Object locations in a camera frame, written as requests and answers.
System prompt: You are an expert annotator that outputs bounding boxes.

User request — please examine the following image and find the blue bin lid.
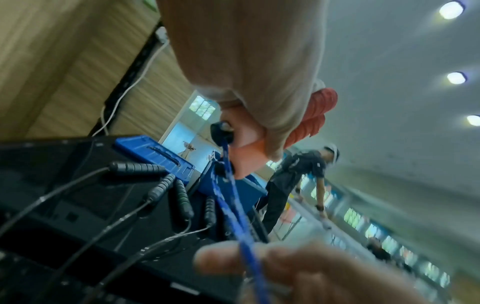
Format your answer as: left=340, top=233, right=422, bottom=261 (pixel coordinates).
left=113, top=135, right=196, bottom=182

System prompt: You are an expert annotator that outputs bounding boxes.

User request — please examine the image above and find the red-handled blue jump rope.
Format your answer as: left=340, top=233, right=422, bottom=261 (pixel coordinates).
left=209, top=87, right=339, bottom=304

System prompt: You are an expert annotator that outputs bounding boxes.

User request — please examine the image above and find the black glossy low table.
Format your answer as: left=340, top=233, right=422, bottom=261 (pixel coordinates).
left=0, top=136, right=271, bottom=304

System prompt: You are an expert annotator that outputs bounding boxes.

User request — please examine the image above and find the person's right hand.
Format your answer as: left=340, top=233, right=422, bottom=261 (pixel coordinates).
left=193, top=240, right=432, bottom=304

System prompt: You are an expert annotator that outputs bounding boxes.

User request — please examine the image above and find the blue plastic bin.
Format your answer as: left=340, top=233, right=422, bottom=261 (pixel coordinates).
left=196, top=151, right=270, bottom=209

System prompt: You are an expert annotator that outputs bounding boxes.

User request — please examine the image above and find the person's left hand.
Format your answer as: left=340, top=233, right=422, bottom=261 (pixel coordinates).
left=155, top=0, right=331, bottom=161

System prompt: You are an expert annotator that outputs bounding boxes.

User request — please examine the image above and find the white wall cable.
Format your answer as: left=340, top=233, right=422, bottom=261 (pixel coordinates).
left=91, top=38, right=170, bottom=137

